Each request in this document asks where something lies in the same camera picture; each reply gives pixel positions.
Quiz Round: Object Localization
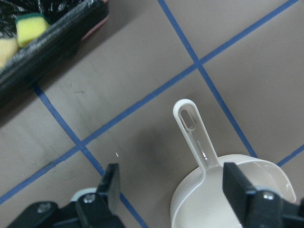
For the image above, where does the croissant toy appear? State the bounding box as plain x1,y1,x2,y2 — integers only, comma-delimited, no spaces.
0,38,19,68

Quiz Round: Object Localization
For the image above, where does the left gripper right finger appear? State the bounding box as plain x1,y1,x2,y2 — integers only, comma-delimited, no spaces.
222,162,257,228

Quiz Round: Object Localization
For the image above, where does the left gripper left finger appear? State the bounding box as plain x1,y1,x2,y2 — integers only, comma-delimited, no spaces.
96,163,120,214

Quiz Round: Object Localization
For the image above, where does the beige plastic dustpan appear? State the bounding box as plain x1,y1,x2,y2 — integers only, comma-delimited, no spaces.
170,99,296,228

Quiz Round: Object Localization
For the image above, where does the yellow sponge piece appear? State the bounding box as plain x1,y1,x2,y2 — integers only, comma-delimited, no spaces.
15,13,51,48

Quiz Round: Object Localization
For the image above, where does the bin with black bag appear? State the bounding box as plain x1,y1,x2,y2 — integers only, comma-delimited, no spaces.
0,0,109,107

